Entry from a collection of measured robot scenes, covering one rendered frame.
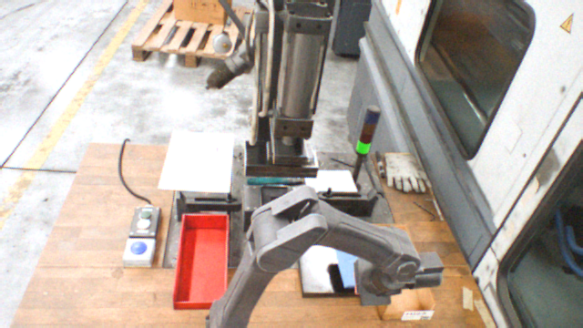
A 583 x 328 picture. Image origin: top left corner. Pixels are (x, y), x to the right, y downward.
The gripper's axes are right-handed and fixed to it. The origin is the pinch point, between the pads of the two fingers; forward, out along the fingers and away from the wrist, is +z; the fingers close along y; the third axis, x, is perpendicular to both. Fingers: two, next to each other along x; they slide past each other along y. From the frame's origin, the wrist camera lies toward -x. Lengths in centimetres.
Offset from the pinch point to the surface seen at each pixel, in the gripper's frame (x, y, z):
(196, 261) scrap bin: 37.8, 8.8, 14.2
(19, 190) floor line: 139, 71, 155
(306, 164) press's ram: 11.3, 29.3, -1.8
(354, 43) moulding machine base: -98, 238, 223
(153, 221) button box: 49, 20, 18
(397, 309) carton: -10.8, -5.8, 5.3
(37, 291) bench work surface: 73, 2, 12
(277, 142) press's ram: 18.6, 34.2, -3.5
